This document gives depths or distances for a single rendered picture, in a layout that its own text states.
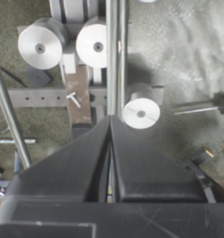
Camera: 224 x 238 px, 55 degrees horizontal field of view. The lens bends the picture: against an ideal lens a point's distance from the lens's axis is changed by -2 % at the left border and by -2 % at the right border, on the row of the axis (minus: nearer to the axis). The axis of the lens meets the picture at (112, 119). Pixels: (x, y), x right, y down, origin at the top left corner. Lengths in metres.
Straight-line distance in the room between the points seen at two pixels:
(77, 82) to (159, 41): 0.14
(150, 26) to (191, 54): 0.08
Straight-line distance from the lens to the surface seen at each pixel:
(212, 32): 0.38
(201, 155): 0.49
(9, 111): 0.23
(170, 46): 0.36
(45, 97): 0.36
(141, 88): 0.31
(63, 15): 0.33
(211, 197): 0.41
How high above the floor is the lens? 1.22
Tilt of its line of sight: 54 degrees down
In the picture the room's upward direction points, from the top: 179 degrees counter-clockwise
